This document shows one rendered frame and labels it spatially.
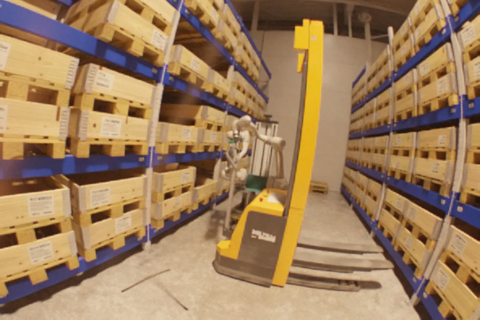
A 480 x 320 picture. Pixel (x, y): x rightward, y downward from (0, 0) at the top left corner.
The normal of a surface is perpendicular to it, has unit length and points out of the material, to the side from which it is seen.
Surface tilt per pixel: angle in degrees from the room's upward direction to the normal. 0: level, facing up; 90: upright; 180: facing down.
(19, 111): 90
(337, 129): 90
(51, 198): 90
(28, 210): 90
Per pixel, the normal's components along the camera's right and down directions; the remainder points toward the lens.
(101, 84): 0.94, 0.13
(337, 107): -0.30, -0.03
